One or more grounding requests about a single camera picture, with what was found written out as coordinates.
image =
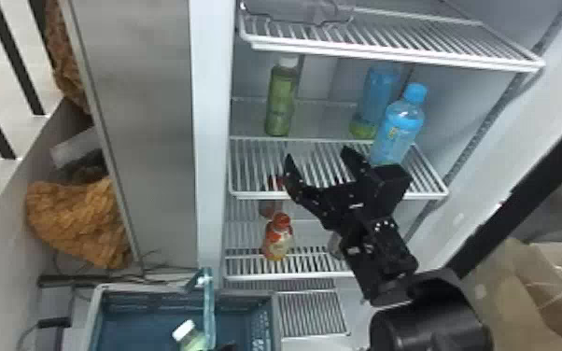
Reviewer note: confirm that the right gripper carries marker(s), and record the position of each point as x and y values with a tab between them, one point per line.
347	208

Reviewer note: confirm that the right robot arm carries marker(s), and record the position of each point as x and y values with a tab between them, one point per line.
428	323

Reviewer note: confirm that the orange bottle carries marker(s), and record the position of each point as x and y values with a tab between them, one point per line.
277	237

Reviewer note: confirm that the blue bottle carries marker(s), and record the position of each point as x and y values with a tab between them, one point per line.
379	93
398	130

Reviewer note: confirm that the green bottle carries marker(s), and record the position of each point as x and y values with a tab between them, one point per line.
281	98
190	339

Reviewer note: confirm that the white fridge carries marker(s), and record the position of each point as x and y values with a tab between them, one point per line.
163	147

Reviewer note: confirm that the blue basket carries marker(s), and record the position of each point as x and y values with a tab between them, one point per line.
139	323

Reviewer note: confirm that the brown cloth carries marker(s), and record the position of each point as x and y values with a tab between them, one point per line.
77	220
65	59

